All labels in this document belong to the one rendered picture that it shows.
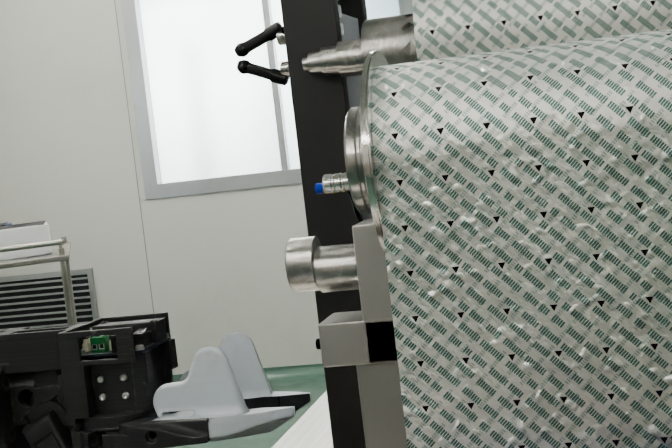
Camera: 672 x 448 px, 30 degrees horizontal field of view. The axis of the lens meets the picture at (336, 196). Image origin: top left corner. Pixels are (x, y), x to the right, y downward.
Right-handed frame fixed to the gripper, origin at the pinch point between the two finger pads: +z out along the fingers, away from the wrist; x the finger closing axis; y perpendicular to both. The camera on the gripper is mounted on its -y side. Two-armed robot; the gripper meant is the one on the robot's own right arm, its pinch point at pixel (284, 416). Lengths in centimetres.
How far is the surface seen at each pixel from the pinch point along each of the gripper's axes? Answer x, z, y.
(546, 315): 0.0, 17.7, 5.3
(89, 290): 557, -263, -39
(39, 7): 554, -272, 116
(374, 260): 7.2, 5.7, 9.1
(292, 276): 7.8, -0.5, 8.5
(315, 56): 30.0, -2.1, 25.8
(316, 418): 79, -19, -17
